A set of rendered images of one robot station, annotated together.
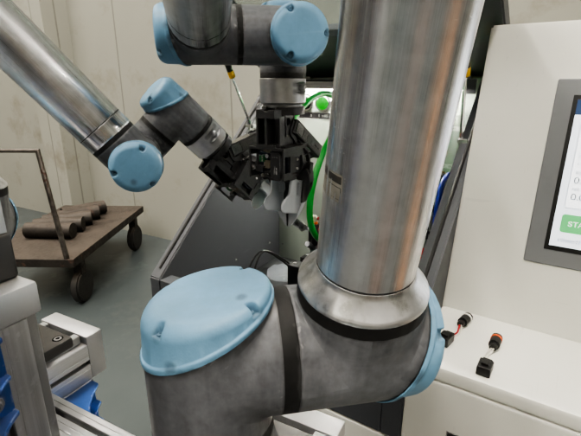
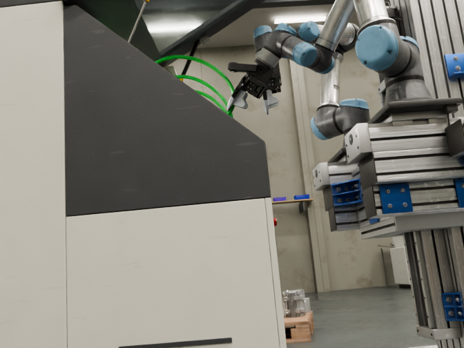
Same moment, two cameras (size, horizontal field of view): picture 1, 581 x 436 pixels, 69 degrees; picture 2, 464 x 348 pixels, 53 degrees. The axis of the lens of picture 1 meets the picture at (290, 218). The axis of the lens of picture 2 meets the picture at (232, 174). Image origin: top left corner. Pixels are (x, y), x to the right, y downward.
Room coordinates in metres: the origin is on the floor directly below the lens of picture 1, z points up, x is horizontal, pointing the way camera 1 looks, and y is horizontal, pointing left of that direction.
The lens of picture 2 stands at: (1.78, 1.41, 0.59)
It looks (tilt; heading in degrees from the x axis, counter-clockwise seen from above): 12 degrees up; 239
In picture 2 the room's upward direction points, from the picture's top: 5 degrees counter-clockwise
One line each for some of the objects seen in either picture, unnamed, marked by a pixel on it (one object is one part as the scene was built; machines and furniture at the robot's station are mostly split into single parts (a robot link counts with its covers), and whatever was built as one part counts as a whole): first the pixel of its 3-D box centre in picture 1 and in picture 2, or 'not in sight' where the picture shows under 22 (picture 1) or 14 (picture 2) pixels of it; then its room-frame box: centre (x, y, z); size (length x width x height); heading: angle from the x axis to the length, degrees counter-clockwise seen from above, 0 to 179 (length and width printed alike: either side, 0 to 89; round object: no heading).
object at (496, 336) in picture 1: (490, 353); not in sight; (0.64, -0.35, 0.99); 0.12 x 0.02 x 0.02; 145
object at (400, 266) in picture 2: not in sight; (412, 258); (-6.37, -5.17, 0.57); 2.44 x 0.61 x 1.15; 62
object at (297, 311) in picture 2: not in sight; (239, 317); (-0.53, -2.50, 0.19); 1.36 x 0.94 x 0.38; 141
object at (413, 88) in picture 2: not in sight; (407, 97); (0.57, 0.51, 1.09); 0.15 x 0.15 x 0.10
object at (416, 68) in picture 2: not in sight; (400, 62); (0.58, 0.51, 1.20); 0.13 x 0.12 x 0.14; 17
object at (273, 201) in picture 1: (275, 201); (271, 101); (0.73, 0.03, 1.24); 0.06 x 0.03 x 0.09; 146
